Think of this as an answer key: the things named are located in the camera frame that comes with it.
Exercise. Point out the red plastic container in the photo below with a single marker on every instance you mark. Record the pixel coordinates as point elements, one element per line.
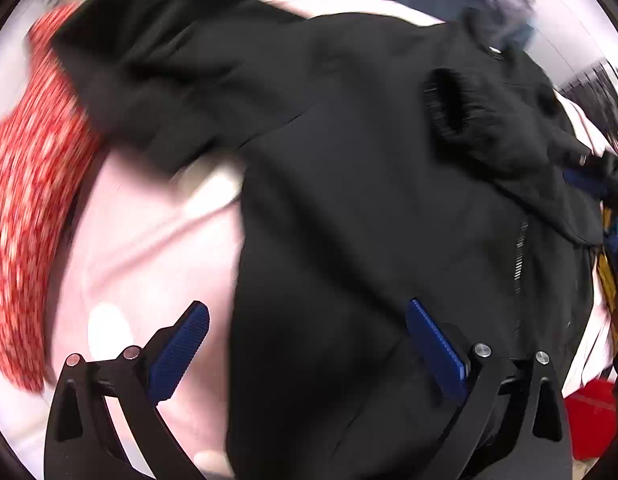
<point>591,415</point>

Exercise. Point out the black jacket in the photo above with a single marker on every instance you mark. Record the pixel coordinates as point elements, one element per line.
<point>339,185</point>

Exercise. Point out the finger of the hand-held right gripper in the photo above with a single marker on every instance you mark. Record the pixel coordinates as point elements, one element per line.
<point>586,181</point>

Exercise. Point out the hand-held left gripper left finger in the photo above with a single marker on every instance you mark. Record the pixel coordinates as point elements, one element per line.
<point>181,345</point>

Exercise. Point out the red floral cloth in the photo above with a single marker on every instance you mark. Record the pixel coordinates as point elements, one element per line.
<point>29,195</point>

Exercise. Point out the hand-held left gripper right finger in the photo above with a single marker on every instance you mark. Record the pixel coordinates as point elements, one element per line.
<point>434,345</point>

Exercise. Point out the yellow garment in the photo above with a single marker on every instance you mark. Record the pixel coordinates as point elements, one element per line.
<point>611,285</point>

